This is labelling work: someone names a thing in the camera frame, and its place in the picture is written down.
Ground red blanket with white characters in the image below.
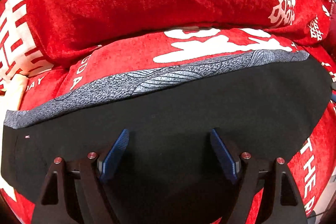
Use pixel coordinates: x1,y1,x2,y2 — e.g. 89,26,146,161
1,28,335,223

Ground cream white cloth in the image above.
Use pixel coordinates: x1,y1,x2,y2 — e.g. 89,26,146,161
1,74,29,112

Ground black pants with grey waistband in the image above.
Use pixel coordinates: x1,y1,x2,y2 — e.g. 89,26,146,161
1,50,332,223

